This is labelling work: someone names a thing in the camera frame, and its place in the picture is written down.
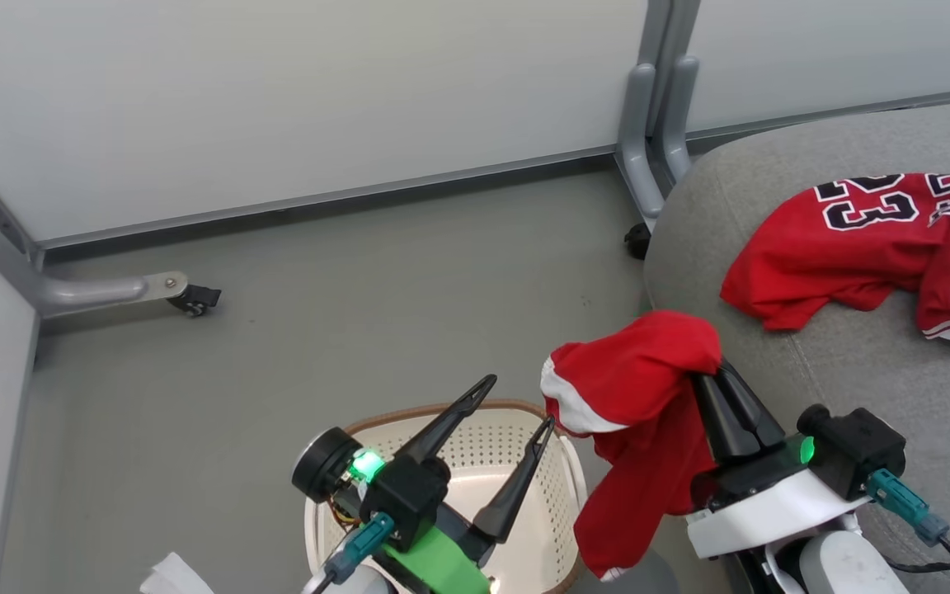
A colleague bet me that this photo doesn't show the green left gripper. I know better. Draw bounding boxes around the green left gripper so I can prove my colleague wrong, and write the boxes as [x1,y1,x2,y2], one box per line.
[291,374,557,594]

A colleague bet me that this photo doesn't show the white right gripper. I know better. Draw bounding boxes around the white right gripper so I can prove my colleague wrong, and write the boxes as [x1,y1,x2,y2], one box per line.
[684,359,873,562]

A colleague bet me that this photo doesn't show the red shorts white stripe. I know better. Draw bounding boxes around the red shorts white stripe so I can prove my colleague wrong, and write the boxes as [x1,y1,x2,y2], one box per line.
[539,309,724,582]

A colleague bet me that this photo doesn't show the red numbered basketball jersey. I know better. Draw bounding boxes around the red numbered basketball jersey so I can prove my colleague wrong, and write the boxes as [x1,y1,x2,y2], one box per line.
[720,171,950,367]

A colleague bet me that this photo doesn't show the grey fabric sofa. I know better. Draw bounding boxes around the grey fabric sofa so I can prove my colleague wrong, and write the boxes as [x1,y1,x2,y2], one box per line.
[643,98,950,594]

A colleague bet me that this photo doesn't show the cream perforated laundry basket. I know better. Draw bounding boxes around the cream perforated laundry basket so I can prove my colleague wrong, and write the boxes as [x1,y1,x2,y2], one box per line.
[303,399,590,594]

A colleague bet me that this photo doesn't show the black round caster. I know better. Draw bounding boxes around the black round caster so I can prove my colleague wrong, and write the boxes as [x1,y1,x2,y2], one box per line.
[623,222,652,261]

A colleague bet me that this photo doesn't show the grey curved partition foot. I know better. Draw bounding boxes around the grey curved partition foot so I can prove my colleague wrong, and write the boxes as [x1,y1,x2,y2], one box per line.
[660,54,701,187]
[614,63,666,233]

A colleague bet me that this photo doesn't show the black caster with brake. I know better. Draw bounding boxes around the black caster with brake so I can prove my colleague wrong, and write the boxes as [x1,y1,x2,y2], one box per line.
[166,284,223,318]

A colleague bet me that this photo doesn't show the white crumpled cloth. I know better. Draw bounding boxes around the white crumpled cloth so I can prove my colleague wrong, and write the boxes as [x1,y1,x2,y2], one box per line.
[139,551,217,594]

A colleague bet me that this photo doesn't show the long grey partition foot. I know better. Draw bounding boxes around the long grey partition foot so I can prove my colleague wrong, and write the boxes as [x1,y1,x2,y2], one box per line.
[0,218,190,319]

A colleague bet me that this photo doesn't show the left teal plug cable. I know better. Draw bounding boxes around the left teal plug cable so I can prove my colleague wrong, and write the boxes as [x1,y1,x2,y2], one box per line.
[302,511,397,594]

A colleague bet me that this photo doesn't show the teal plug cable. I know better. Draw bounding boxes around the teal plug cable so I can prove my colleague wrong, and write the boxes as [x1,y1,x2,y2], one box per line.
[866,468,950,594]
[302,511,397,594]

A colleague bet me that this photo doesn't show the right teal plug cable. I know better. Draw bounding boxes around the right teal plug cable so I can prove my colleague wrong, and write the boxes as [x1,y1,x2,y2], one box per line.
[866,468,950,594]

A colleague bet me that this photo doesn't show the long grey partition bottom rail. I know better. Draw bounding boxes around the long grey partition bottom rail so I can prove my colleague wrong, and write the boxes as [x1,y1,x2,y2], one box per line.
[36,144,621,250]

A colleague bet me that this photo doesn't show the grey double partition post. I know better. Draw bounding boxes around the grey double partition post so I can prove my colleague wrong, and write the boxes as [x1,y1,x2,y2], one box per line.
[634,0,703,139]

